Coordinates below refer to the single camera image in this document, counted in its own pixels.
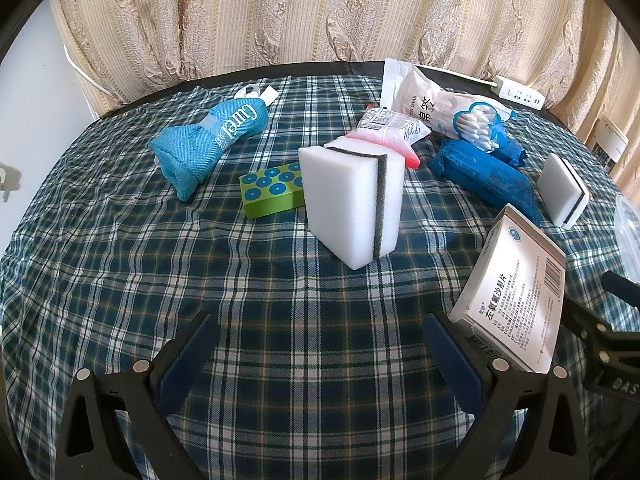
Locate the white medicine box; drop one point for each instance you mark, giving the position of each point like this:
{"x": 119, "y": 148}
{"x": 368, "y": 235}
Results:
{"x": 515, "y": 285}

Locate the blue wipes packet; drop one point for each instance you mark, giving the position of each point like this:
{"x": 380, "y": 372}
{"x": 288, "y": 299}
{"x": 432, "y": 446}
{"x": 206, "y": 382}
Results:
{"x": 480, "y": 175}
{"x": 512, "y": 155}

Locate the white power strip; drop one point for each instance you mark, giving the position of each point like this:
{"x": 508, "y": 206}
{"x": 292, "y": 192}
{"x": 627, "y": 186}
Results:
{"x": 520, "y": 92}

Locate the white zip pouch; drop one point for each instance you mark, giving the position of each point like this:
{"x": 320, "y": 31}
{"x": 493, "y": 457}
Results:
{"x": 395, "y": 80}

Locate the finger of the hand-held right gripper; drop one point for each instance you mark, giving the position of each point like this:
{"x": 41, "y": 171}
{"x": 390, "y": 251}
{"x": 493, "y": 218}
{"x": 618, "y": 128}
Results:
{"x": 622, "y": 290}
{"x": 590, "y": 327}

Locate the blue towel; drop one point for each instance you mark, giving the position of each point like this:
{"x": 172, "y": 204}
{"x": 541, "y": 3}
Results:
{"x": 200, "y": 145}

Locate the green dotted block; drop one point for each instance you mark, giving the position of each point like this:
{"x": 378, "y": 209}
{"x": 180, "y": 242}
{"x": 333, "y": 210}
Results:
{"x": 270, "y": 195}

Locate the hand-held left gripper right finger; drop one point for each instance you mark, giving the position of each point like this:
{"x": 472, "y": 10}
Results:
{"x": 450, "y": 360}

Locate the clear plastic bowl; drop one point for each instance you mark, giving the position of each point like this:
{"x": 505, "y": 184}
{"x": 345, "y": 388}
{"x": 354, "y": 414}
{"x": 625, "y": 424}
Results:
{"x": 630, "y": 220}

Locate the plaid tablecloth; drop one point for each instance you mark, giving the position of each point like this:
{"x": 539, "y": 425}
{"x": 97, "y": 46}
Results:
{"x": 150, "y": 270}

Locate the cotton swab bag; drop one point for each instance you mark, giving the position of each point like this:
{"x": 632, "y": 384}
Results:
{"x": 440, "y": 105}

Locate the beige patterned curtain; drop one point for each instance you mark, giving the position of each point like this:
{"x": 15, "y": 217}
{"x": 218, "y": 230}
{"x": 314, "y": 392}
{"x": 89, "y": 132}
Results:
{"x": 300, "y": 10}

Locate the large white sponge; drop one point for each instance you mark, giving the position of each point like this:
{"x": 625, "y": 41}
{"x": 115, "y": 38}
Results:
{"x": 335, "y": 200}

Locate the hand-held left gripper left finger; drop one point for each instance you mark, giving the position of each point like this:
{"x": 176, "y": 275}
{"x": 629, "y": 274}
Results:
{"x": 187, "y": 360}

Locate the small white sponge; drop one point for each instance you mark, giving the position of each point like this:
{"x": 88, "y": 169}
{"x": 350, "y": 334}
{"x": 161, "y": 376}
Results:
{"x": 557, "y": 185}

